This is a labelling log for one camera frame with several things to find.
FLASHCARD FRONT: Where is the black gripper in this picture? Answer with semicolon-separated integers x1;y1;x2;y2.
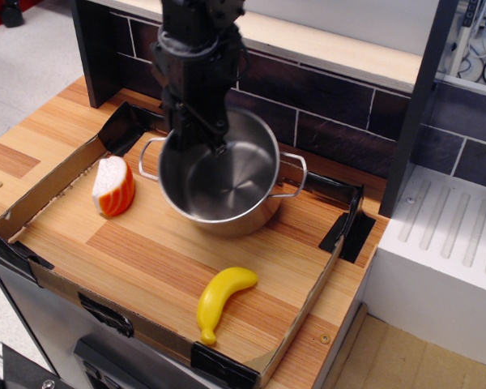
151;24;246;155

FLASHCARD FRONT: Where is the stainless steel pot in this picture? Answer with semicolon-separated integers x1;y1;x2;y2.
138;108;308;237

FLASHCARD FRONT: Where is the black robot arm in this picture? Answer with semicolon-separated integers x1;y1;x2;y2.
151;1;246;154

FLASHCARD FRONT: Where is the cardboard fence with black tape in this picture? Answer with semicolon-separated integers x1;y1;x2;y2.
0;103;382;388

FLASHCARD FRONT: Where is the orange white salmon sushi toy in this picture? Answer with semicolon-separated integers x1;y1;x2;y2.
92;156;135;217

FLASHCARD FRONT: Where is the yellow toy banana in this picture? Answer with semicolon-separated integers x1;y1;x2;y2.
196;267;258;345

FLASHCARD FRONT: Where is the white sink drainboard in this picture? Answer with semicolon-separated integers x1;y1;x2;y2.
364;167;486;365

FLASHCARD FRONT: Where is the dark grey shelf frame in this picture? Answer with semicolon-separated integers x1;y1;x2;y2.
70;1;450;217

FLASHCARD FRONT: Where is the white power strip with cables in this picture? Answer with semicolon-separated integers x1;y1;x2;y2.
445;1;486;88

